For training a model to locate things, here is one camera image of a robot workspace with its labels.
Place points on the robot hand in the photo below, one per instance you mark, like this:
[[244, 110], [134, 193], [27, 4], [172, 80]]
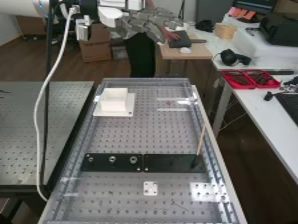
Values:
[[146, 23]]

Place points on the small grey circuit board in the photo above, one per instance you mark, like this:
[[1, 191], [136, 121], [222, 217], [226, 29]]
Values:
[[150, 188]]

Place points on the black keyboard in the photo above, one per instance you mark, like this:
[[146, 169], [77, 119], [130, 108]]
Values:
[[290, 106], [181, 40]]

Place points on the person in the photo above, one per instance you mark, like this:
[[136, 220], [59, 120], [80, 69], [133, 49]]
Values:
[[141, 56]]

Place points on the white computer mouse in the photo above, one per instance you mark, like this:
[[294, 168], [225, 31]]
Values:
[[185, 50]]

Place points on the cardboard box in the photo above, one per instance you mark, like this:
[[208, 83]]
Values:
[[95, 46]]

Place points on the wooden desk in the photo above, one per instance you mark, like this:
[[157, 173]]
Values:
[[194, 53]]

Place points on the white desk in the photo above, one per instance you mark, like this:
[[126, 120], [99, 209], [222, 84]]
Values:
[[266, 120], [208, 45]]

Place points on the small wooden box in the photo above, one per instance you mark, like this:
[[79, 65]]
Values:
[[225, 31]]

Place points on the orange sticky note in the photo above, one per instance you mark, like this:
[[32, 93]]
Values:
[[249, 14], [234, 12]]

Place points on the black headphones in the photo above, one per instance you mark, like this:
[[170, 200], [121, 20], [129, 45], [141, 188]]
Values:
[[230, 57]]

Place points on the small white box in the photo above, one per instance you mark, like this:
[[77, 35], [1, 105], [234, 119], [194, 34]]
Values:
[[113, 98]]

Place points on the white foam box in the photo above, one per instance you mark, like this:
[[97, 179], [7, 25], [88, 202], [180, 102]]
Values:
[[266, 53]]

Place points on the red tray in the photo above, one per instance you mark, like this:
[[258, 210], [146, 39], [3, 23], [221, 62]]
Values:
[[248, 79]]

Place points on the black bag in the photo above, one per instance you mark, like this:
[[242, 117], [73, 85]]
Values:
[[281, 30]]

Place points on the thin stick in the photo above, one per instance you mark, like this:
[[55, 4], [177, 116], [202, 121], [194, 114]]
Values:
[[201, 143]]

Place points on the metal nut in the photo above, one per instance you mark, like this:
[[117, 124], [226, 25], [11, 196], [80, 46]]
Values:
[[112, 159], [133, 160], [91, 159]]

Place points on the black plate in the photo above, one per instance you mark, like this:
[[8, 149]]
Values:
[[173, 163]]

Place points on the clear box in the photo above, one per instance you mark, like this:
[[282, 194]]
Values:
[[146, 206]]

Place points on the white flat base plate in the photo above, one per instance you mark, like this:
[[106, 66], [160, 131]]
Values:
[[110, 113]]

